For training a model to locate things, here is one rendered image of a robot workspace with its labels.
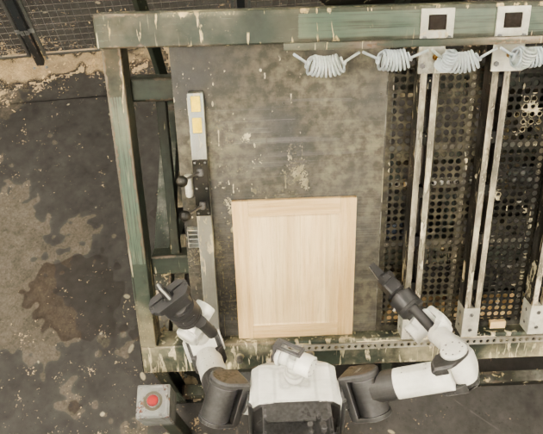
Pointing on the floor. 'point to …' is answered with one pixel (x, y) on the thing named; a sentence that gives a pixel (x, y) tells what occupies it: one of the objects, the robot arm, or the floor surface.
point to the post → (177, 426)
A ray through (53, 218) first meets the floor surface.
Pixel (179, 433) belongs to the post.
